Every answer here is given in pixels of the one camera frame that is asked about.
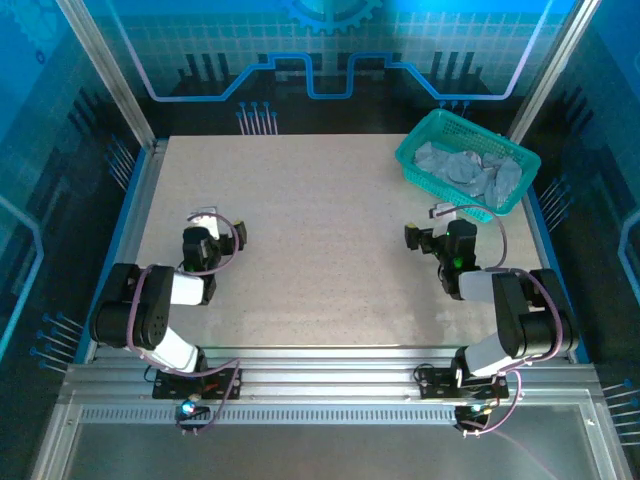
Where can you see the small black LED module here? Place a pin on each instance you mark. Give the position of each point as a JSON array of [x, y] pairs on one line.
[[470, 412], [192, 412]]

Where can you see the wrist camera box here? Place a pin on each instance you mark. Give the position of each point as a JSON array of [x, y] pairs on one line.
[[442, 210], [214, 227]]

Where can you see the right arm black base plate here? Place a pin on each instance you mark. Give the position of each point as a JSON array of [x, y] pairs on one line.
[[440, 387]]

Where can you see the aluminium frame rail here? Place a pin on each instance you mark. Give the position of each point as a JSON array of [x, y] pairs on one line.
[[325, 375]]

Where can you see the aluminium table side rail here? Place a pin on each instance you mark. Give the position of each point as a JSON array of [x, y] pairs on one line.
[[134, 210]]

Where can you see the grey metal panel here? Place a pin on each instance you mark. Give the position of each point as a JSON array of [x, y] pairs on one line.
[[320, 450]]

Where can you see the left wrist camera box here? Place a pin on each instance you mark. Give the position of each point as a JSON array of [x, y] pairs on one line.
[[214, 227]]

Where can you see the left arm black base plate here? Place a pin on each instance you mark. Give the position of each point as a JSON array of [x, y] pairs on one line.
[[170, 387]]

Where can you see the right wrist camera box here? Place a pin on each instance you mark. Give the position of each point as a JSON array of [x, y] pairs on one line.
[[442, 210]]

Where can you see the grey-blue t-shirt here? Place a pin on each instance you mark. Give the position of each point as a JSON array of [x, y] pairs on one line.
[[460, 170]]

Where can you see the teal plastic basket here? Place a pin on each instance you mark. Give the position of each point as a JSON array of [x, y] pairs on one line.
[[450, 130]]

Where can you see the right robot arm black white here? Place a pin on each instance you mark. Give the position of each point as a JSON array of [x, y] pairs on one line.
[[510, 310]]

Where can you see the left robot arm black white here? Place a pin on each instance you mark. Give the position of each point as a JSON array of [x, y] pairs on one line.
[[150, 320]]

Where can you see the aluminium frame post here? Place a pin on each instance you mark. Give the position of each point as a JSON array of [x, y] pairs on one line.
[[105, 65], [553, 65]]

